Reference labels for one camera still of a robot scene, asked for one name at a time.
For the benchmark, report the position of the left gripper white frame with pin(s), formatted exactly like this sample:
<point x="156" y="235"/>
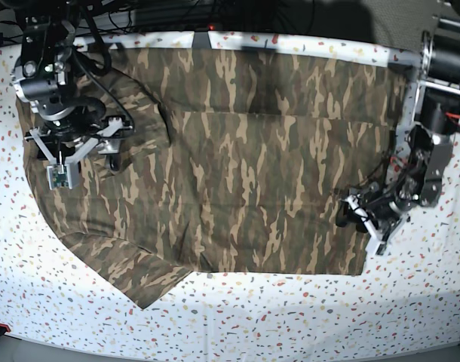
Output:
<point x="375" y="211"/>

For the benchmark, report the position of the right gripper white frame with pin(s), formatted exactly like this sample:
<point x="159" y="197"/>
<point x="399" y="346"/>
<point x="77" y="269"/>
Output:
<point x="65" y="156"/>

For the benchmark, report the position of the camouflage T-shirt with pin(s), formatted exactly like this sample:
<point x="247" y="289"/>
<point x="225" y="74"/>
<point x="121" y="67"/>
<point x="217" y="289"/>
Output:
<point x="237" y="164"/>

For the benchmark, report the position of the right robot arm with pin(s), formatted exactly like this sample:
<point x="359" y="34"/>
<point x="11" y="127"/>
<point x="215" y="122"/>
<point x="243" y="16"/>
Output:
<point x="57" y="73"/>

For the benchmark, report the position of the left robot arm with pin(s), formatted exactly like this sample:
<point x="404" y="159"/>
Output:
<point x="435" y="118"/>

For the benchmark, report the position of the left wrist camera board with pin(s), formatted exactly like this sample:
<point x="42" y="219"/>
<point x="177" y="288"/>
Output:
<point x="376" y="247"/>

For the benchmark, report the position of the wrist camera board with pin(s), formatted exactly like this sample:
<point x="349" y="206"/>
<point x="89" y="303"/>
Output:
<point x="376" y="247"/>
<point x="59" y="176"/>

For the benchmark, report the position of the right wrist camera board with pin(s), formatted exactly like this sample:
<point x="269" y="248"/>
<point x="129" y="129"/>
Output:
<point x="59" y="176"/>

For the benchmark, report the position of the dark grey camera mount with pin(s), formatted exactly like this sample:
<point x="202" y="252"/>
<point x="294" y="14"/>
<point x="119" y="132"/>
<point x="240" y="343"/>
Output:
<point x="201" y="40"/>

